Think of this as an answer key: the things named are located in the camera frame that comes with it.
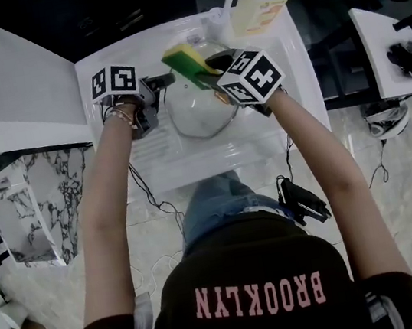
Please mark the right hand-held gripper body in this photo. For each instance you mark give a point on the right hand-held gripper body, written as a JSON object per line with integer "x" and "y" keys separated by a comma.
{"x": 254, "y": 78}

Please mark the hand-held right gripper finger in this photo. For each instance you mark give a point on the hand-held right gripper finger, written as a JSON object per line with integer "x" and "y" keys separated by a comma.
{"x": 226, "y": 60}
{"x": 209, "y": 82}

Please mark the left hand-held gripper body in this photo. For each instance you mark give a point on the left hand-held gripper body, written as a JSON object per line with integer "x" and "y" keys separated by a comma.
{"x": 121, "y": 81}

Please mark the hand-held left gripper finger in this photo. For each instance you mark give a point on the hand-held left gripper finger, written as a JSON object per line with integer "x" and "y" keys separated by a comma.
{"x": 160, "y": 82}

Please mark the green yellow sponge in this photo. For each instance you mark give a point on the green yellow sponge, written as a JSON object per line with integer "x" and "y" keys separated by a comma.
{"x": 182, "y": 63}

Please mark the glass pot lid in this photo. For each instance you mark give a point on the glass pot lid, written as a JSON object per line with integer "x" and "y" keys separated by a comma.
{"x": 190, "y": 116}

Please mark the person's right forearm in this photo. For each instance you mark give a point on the person's right forearm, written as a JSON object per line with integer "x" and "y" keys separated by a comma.
{"x": 341, "y": 185}

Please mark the person's left forearm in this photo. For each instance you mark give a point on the person's left forearm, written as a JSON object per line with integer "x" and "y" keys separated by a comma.
{"x": 99, "y": 223}

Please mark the white sink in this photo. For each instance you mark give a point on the white sink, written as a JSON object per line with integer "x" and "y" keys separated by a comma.
{"x": 291, "y": 69}

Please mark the marble pattern cabinet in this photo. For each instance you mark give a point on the marble pattern cabinet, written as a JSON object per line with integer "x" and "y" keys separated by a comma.
{"x": 61, "y": 182}

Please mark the person's blue jeans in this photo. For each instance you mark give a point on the person's blue jeans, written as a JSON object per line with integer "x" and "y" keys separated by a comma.
{"x": 220, "y": 204}

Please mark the white desk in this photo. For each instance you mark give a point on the white desk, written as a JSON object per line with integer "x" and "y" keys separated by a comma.
{"x": 377, "y": 47}

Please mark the black waist-mounted device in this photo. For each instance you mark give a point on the black waist-mounted device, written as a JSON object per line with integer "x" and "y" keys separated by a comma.
{"x": 305, "y": 202}

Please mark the grey white sneaker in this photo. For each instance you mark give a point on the grey white sneaker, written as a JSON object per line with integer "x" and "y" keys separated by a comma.
{"x": 387, "y": 121}

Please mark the black device on desk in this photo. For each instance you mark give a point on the black device on desk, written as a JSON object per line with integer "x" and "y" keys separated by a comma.
{"x": 400, "y": 57}

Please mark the person's black shirt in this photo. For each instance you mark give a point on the person's black shirt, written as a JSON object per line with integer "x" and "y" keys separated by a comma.
{"x": 246, "y": 269}

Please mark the white roll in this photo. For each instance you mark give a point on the white roll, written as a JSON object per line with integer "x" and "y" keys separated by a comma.
{"x": 11, "y": 316}

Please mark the black desk clamp post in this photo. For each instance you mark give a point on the black desk clamp post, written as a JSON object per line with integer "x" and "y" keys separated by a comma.
{"x": 404, "y": 23}

